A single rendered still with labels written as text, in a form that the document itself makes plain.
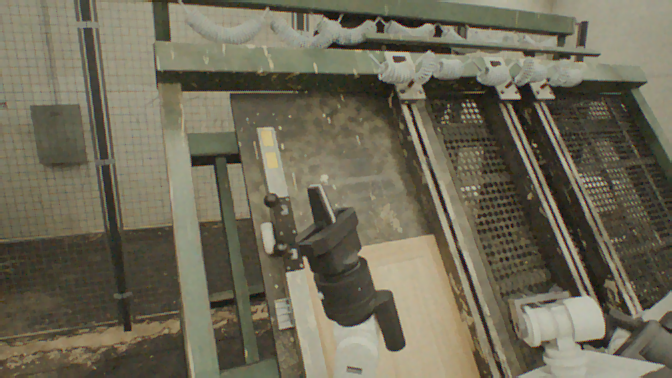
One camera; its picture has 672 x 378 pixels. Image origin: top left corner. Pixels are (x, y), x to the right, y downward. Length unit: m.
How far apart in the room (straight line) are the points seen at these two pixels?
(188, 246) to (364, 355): 0.53
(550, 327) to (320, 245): 0.39
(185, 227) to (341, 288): 0.52
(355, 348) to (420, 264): 0.62
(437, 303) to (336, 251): 0.68
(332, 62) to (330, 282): 0.85
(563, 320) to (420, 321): 0.52
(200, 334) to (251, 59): 0.75
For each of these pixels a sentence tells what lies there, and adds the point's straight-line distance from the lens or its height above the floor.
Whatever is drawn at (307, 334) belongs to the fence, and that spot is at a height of 1.21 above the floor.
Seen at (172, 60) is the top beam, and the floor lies 1.86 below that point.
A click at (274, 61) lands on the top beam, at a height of 1.87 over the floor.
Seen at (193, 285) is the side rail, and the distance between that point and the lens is 0.98.
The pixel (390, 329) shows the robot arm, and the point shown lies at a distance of 0.66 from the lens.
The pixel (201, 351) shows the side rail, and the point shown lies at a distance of 0.97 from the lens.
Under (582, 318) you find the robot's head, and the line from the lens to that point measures 0.75.
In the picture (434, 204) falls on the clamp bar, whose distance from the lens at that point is 1.24.
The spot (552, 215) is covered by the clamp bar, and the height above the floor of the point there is 1.36.
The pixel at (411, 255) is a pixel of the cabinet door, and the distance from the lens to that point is 1.20.
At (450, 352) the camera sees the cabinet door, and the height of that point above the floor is 1.08.
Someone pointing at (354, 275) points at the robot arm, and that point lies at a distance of 0.60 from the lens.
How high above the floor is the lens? 1.78
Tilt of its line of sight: 14 degrees down
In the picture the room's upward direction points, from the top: straight up
